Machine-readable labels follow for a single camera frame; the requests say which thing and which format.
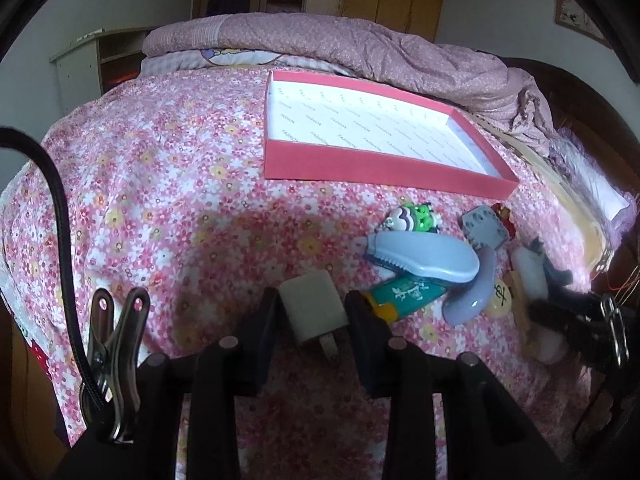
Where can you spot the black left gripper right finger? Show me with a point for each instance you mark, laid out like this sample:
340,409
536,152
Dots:
387,365

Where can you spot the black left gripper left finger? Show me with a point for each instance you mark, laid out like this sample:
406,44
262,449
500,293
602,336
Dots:
239,363

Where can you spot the white jar orange label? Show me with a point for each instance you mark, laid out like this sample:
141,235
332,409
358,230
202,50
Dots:
552,345

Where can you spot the green battery-shaped tube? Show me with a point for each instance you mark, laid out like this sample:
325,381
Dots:
401,297

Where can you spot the white USB charger cube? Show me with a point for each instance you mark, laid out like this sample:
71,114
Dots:
315,310

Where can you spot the green and white toy figure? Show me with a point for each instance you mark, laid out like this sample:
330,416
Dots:
410,217

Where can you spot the grey studded building plate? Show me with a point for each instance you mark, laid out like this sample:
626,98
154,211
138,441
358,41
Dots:
482,227

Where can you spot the purple curved plastic track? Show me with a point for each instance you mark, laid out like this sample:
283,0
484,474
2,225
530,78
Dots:
466,302

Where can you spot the wooden Chinese chess piece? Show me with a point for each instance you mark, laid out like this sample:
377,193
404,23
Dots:
500,302

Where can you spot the metal spring clamp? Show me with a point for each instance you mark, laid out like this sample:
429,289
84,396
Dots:
113,349

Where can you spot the white lilac pillow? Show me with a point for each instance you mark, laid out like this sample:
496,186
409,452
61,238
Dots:
568,155

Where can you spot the small red figurine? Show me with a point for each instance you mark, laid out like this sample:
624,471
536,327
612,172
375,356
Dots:
504,215

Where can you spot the pink floral bedsheet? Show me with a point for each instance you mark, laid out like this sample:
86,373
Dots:
165,190

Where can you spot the dark wooden headboard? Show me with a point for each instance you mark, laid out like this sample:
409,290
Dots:
609,140

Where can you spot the red shallow cardboard box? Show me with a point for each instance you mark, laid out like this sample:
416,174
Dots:
321,127

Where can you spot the mauve quilted duvet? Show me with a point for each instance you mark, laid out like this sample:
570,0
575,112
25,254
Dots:
481,83

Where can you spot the white bedside shelf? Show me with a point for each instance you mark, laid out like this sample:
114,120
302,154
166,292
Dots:
96,63

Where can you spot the framed wall picture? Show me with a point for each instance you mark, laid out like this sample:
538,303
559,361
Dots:
569,14

